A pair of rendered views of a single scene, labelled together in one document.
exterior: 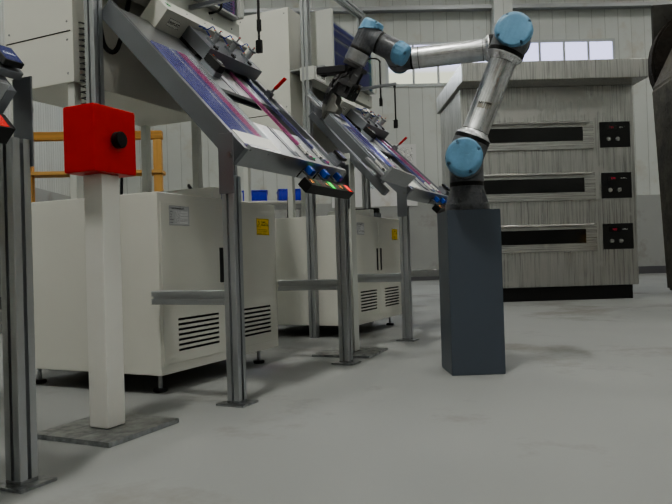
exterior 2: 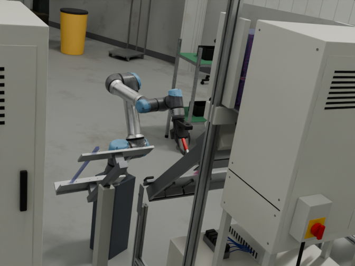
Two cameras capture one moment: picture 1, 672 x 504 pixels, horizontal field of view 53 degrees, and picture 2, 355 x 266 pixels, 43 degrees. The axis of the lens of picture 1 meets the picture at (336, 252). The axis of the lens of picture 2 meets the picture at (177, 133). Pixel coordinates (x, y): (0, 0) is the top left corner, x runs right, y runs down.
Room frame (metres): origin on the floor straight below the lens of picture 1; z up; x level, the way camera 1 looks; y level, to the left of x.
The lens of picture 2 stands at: (4.18, 1.22, 1.88)
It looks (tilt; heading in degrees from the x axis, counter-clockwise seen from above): 22 degrees down; 214
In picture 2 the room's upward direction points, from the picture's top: 8 degrees clockwise
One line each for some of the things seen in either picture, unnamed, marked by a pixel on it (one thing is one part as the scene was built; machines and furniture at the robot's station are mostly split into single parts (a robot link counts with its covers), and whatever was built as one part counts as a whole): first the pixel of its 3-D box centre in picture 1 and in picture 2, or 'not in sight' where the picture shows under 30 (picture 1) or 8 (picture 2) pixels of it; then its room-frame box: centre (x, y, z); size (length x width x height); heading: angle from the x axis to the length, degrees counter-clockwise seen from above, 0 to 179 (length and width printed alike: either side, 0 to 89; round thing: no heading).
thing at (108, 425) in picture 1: (103, 269); not in sight; (1.63, 0.57, 0.39); 0.24 x 0.24 x 0.78; 65
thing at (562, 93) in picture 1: (535, 189); not in sight; (5.86, -1.76, 0.96); 1.49 x 1.19 x 1.91; 91
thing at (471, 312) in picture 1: (470, 290); (112, 213); (2.31, -0.46, 0.27); 0.18 x 0.18 x 0.55; 2
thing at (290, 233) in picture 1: (355, 213); not in sight; (3.72, -0.11, 0.65); 1.01 x 0.73 x 1.29; 65
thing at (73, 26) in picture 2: not in sight; (73, 31); (-1.18, -4.93, 0.37); 0.49 x 0.47 x 0.74; 3
